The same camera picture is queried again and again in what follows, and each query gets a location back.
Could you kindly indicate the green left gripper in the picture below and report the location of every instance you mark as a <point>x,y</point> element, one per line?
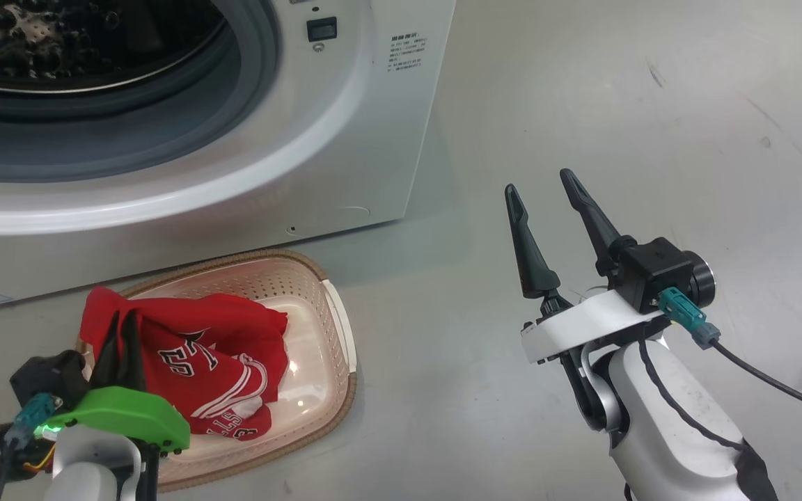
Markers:
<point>129,414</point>

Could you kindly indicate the printed text notice sticker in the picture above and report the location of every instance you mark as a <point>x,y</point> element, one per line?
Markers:
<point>408,53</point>

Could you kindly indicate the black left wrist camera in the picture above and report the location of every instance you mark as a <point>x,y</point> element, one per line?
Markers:
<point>49,376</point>

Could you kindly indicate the white front-load washing machine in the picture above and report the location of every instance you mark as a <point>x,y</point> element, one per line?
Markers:
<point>303,167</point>

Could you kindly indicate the cream perforated laundry basket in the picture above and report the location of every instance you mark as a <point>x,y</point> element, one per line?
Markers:
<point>310,348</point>

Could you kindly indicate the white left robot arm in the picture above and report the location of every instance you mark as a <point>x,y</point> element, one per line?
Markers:
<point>88,466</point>

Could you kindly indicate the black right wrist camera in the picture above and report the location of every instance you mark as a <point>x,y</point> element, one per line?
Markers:
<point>658,268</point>

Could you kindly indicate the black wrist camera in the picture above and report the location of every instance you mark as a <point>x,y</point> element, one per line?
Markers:
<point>658,268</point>
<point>49,376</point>

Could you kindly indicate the red and white jersey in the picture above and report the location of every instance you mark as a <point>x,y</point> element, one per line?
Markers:
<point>213,355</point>

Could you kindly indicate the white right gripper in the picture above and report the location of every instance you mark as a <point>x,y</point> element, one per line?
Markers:
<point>582,323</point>

